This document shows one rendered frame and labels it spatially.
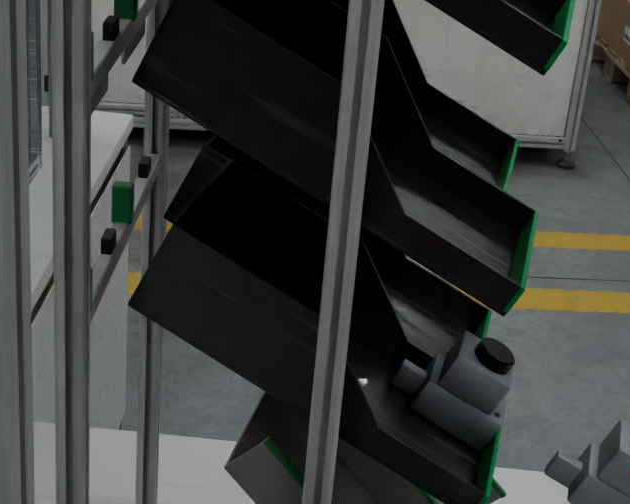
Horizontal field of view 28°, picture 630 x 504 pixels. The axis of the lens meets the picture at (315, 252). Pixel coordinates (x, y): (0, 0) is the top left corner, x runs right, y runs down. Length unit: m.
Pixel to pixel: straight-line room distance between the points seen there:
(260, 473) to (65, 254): 0.22
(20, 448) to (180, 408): 2.76
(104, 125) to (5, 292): 2.13
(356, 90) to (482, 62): 4.05
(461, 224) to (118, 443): 0.74
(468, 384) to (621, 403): 2.52
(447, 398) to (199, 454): 0.62
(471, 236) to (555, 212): 3.69
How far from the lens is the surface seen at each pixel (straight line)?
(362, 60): 0.74
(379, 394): 0.94
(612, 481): 0.93
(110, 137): 2.43
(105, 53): 0.84
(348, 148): 0.75
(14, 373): 0.38
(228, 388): 3.25
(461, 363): 0.92
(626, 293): 4.04
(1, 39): 0.34
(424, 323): 1.08
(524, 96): 4.87
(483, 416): 0.94
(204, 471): 1.47
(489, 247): 0.87
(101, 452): 1.50
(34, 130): 2.23
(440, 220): 0.86
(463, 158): 1.01
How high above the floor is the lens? 1.72
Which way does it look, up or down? 25 degrees down
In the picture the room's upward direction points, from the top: 5 degrees clockwise
